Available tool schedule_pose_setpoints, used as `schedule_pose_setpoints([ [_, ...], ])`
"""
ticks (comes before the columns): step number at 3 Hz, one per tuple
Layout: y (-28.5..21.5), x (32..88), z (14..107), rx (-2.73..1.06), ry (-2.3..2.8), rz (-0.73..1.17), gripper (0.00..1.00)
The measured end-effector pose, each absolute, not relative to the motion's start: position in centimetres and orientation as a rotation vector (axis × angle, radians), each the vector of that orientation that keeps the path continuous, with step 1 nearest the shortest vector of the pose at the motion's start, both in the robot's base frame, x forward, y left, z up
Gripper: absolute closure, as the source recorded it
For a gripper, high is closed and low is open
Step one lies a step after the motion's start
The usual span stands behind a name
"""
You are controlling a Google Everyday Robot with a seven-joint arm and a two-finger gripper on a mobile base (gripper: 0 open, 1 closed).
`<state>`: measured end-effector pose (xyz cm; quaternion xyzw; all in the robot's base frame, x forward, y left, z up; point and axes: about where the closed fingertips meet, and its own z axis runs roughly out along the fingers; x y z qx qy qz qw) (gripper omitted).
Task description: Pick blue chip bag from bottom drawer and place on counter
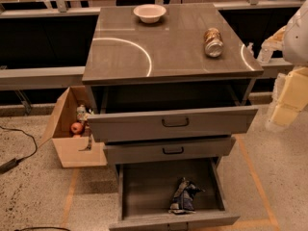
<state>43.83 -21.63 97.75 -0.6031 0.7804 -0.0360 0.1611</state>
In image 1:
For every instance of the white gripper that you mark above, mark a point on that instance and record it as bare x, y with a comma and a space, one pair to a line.
297, 40

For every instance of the blue chip bag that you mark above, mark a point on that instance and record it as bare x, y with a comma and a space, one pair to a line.
182, 201

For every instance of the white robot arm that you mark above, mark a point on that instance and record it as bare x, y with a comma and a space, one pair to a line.
295, 41

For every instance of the middle grey drawer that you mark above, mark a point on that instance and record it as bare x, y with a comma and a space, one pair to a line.
168, 150

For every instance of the grey drawer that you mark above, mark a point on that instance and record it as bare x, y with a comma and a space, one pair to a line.
174, 124
146, 191
168, 150

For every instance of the grey drawer cabinet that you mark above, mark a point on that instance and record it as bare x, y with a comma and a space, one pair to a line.
125, 50

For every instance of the bottom grey drawer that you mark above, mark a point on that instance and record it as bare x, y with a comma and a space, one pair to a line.
146, 191

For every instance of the top grey drawer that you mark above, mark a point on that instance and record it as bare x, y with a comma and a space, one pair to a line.
174, 124

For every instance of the clear pump bottle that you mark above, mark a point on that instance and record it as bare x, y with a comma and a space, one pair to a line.
265, 53

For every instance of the brown jar with silver lid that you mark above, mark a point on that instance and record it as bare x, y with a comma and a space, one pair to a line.
213, 44

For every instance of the white bowl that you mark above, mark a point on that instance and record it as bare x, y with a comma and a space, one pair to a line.
149, 13

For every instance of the red apple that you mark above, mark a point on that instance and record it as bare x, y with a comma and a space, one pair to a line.
77, 128

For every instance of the cardboard box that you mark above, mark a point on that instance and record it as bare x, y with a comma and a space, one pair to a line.
72, 150

